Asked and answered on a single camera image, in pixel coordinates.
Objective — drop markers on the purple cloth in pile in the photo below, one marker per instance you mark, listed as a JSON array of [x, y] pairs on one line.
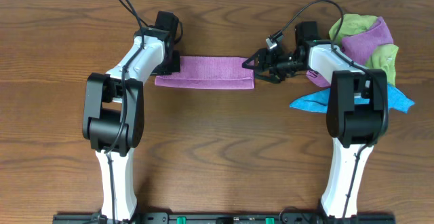
[[366, 44]]

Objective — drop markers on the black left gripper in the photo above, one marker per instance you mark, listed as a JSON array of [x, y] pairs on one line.
[[173, 64]]

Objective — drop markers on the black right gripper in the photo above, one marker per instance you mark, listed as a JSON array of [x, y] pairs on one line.
[[267, 63]]

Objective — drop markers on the green cloth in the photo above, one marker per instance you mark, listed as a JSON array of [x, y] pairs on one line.
[[383, 61]]

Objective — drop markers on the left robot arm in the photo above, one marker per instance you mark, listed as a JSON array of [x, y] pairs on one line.
[[113, 117]]

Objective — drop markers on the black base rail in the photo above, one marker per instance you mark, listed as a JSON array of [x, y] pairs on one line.
[[285, 218]]

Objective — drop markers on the blue cloth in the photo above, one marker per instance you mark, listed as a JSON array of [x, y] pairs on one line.
[[318, 102]]

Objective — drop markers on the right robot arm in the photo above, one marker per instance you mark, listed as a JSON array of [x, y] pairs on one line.
[[356, 117]]

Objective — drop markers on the purple cloth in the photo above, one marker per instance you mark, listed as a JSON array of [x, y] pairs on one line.
[[366, 44], [209, 73]]

